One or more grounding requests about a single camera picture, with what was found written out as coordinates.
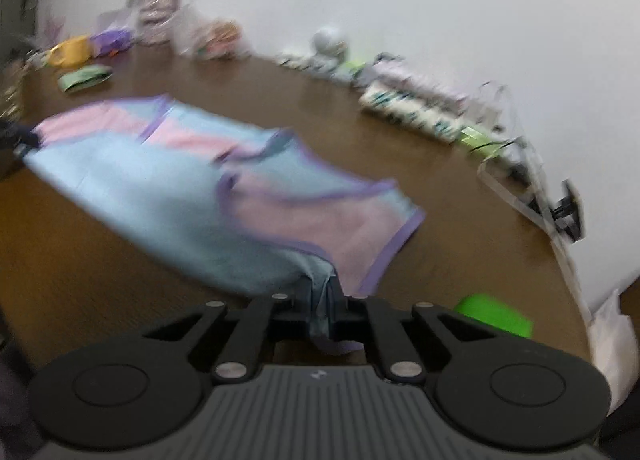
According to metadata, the purple small container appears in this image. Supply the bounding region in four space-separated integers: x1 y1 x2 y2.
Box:
90 28 132 58

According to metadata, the wrapped floral gift bundle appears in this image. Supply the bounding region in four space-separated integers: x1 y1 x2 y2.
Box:
192 20 250 60

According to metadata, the white astronaut figurine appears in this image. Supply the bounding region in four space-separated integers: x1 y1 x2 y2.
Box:
311 26 348 72

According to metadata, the light green packet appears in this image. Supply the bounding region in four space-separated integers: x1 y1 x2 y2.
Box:
58 64 113 94

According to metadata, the folded pink floral cloth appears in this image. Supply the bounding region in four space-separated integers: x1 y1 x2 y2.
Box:
372 58 469 108

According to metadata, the pink blue mesh garment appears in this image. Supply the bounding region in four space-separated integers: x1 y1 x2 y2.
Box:
25 96 425 337

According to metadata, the yellow cup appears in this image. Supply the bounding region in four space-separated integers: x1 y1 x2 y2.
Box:
47 36 92 68

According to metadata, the green cylindrical pouch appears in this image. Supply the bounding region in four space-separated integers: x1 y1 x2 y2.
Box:
454 294 534 339

